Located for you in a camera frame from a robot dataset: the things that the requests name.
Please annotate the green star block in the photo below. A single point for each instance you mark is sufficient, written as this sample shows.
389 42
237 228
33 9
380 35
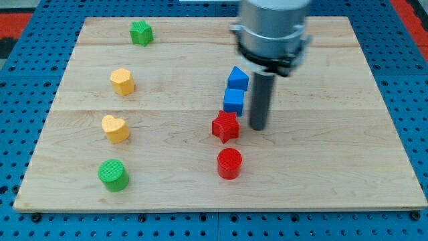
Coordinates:
141 33

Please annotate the green cylinder block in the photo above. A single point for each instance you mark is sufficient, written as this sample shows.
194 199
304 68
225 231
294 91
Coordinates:
113 175

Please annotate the yellow heart block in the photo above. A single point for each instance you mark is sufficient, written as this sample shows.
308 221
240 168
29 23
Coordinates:
116 129

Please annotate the red star block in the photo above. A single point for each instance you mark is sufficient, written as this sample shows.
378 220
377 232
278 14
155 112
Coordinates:
225 126

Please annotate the wooden board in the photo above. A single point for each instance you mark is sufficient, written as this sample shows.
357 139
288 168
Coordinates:
329 145

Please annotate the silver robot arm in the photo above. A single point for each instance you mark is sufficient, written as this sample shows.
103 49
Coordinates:
271 34

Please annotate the blue cube block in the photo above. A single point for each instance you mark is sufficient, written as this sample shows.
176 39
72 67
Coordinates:
233 100

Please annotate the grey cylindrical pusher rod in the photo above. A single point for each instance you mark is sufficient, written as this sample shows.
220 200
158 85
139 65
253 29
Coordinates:
261 94

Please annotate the blue triangle block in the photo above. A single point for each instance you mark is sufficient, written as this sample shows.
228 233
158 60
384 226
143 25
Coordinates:
238 79

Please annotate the yellow hexagon block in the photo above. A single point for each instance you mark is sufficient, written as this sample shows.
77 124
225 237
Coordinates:
122 81

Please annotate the red cylinder block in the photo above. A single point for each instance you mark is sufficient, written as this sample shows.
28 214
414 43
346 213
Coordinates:
229 162

